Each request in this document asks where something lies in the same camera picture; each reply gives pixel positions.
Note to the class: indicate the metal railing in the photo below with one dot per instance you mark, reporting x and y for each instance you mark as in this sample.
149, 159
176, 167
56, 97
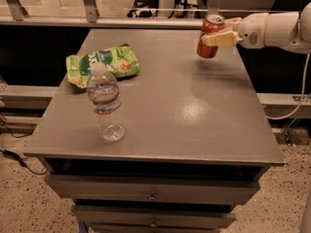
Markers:
185, 14

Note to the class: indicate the red coke can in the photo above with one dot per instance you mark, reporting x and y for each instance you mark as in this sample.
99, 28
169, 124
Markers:
206, 47

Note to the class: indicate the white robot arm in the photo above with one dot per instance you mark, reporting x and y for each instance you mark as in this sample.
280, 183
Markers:
290, 31

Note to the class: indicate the grey drawer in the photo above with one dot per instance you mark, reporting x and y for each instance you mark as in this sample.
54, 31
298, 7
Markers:
152, 218
153, 190

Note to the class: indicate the top grey drawer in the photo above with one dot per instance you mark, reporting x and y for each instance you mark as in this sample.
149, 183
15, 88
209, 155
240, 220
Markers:
153, 190

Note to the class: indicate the grey drawer cabinet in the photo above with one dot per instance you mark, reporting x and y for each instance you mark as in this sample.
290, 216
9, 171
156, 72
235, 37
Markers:
186, 118

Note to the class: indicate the green chip bag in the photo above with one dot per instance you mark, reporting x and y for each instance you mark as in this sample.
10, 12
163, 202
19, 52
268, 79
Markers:
120, 61

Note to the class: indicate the clear plastic water bottle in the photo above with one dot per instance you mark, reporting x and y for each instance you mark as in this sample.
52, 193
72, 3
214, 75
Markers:
104, 95

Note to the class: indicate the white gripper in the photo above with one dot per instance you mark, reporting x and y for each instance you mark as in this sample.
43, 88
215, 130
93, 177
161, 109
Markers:
252, 29

